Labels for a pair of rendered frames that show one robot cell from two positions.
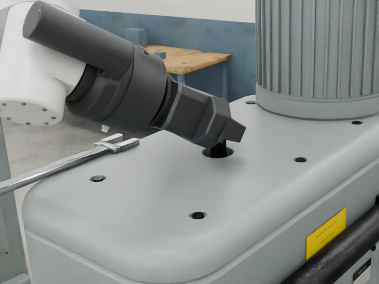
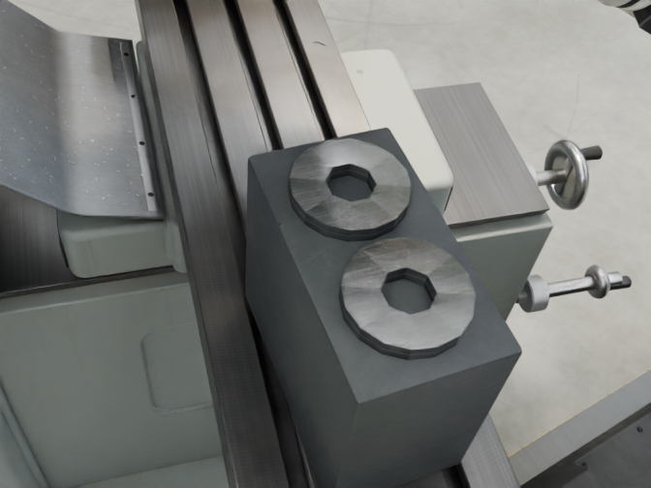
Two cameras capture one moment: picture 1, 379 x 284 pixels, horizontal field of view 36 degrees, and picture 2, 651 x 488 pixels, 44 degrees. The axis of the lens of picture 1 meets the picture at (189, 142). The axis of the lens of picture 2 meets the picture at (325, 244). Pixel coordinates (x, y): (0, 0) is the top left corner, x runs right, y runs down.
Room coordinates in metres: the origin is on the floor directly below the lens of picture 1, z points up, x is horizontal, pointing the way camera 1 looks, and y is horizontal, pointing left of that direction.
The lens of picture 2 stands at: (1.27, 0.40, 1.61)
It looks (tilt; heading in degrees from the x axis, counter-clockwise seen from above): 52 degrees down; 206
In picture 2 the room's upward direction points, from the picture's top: 8 degrees clockwise
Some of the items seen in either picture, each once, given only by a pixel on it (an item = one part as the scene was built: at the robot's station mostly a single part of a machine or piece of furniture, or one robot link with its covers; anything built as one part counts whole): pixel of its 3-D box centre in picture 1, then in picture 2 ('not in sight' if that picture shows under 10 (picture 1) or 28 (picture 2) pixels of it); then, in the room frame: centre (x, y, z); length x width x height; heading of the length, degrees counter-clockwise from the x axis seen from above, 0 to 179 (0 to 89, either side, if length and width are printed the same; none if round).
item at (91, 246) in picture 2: not in sight; (247, 145); (0.65, -0.03, 0.85); 0.50 x 0.35 x 0.12; 137
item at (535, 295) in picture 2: not in sight; (574, 286); (0.36, 0.43, 0.57); 0.22 x 0.06 x 0.06; 137
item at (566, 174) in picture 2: not in sight; (546, 177); (0.28, 0.31, 0.69); 0.16 x 0.12 x 0.12; 137
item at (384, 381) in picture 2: not in sight; (360, 312); (0.94, 0.28, 1.09); 0.22 x 0.12 x 0.20; 54
